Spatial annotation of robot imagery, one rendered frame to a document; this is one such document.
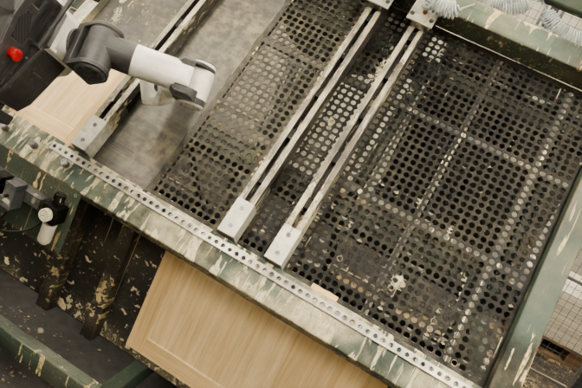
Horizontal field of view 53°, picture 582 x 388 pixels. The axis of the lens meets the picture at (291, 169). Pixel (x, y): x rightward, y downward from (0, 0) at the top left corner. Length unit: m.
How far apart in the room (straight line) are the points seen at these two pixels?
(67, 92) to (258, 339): 1.12
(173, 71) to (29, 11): 0.38
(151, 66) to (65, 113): 0.65
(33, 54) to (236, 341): 1.16
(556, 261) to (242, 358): 1.09
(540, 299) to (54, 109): 1.73
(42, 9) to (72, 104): 0.62
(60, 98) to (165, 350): 1.00
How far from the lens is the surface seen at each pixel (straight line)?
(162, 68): 1.64
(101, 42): 1.66
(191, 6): 2.30
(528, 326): 1.89
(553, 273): 1.96
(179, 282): 2.19
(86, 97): 2.23
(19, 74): 1.70
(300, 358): 2.10
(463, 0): 2.29
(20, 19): 1.65
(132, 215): 1.94
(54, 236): 2.12
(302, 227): 1.82
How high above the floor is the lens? 1.60
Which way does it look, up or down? 13 degrees down
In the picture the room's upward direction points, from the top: 25 degrees clockwise
